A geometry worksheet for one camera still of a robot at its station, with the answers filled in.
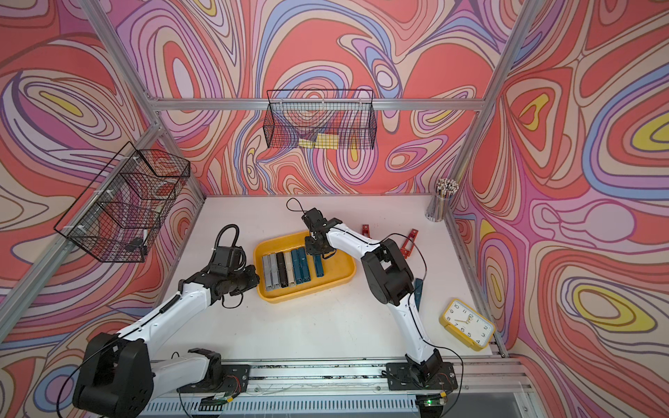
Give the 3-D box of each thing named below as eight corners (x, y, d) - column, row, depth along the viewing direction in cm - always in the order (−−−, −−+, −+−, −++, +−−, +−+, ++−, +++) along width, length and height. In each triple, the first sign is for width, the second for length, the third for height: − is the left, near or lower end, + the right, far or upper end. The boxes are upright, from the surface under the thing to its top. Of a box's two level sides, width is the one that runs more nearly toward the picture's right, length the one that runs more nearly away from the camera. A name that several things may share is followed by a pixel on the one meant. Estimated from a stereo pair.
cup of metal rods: (427, 223, 114) (441, 190, 98) (423, 211, 118) (436, 178, 103) (443, 223, 114) (460, 190, 98) (439, 211, 118) (454, 178, 103)
